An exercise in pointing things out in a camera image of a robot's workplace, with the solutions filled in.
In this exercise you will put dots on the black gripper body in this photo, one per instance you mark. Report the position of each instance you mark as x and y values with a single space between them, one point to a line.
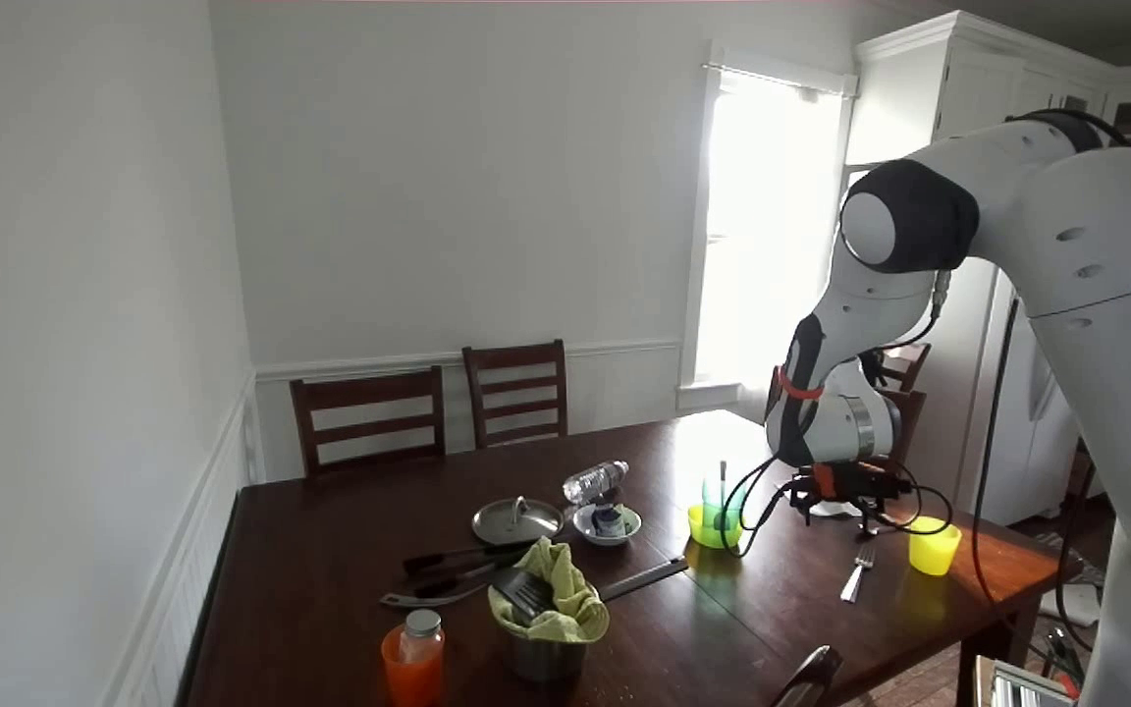
854 506

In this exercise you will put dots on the silver fork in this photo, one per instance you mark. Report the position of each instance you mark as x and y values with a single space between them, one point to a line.
858 578

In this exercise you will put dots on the small silver spoon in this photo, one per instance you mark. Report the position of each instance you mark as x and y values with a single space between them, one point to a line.
721 484

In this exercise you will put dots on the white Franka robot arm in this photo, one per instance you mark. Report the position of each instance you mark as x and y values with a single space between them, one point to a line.
1089 221

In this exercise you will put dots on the yellow plastic cup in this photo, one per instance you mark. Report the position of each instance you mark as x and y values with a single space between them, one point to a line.
931 552

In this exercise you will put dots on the green cup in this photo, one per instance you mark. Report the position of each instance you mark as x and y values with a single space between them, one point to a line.
715 537

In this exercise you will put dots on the blue plastic cup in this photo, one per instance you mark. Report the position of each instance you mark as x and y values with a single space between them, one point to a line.
708 497

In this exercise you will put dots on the small metal bowl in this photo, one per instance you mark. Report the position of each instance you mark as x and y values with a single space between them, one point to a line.
605 529

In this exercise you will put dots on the white refrigerator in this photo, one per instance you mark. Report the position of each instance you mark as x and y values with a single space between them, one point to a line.
1038 444

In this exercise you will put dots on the dark table knife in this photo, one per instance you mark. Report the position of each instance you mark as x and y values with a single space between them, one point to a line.
647 578

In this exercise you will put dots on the gray metal box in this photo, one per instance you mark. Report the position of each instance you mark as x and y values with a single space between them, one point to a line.
1003 686

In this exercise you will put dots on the clear plastic bottle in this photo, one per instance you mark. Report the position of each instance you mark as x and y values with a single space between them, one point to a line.
592 482

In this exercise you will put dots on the yellow-green cloth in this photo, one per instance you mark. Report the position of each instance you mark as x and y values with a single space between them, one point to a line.
568 590

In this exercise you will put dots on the bright window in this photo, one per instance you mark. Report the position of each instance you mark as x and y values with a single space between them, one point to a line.
762 199

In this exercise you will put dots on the metal pan lid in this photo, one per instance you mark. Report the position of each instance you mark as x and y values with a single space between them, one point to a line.
513 525

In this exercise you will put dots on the black spatula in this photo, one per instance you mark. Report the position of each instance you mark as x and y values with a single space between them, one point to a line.
440 565

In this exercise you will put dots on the dark ladle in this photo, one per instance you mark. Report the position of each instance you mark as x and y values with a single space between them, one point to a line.
432 599

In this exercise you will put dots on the white tall cabinet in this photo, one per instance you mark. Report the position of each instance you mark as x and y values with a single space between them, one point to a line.
961 80

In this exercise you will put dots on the orange bottle with white cap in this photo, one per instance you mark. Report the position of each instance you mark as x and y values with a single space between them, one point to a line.
414 670

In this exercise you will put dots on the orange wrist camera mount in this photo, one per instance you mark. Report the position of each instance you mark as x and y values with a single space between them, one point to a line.
841 476

